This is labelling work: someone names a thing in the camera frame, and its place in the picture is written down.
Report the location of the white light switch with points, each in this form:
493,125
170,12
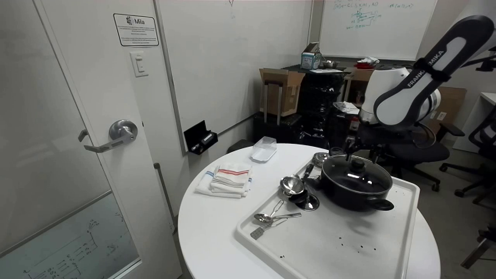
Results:
138,65

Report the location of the steel ladle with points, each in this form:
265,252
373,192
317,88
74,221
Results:
291,185

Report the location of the open cardboard box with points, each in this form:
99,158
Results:
279,96

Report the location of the black office chair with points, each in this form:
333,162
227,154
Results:
485,134

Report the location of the red item on shelf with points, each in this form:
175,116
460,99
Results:
367,63

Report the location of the white plastic tray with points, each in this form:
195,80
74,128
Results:
330,243

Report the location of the white door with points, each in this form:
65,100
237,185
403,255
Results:
102,94

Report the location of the black cooking pot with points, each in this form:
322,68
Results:
350,199

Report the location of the wooden shelf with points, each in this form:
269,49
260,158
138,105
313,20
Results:
356,86

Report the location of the black ladle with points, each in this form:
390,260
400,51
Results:
308,203

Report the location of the black chair base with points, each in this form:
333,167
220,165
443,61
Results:
477,251

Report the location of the small blue box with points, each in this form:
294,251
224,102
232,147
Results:
310,58

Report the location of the flat steel utensil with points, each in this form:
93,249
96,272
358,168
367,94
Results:
286,215

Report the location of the tall brown cardboard box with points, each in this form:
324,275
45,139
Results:
451,103

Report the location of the white black Franka robot arm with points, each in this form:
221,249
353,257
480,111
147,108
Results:
412,99

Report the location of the black cabinet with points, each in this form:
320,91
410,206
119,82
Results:
319,99

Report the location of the wall whiteboard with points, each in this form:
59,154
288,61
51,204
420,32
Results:
376,32

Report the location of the white printed door sign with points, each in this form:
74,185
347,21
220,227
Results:
136,30

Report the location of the glass lid with black knob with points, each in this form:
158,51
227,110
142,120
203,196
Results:
361,181

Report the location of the grey backed office chair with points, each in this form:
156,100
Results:
412,153

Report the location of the white folded towel red stripe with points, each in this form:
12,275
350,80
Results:
229,179

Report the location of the small steel spoon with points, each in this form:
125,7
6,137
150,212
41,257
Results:
263,220

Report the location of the black marker holder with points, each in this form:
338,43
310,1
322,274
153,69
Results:
198,139

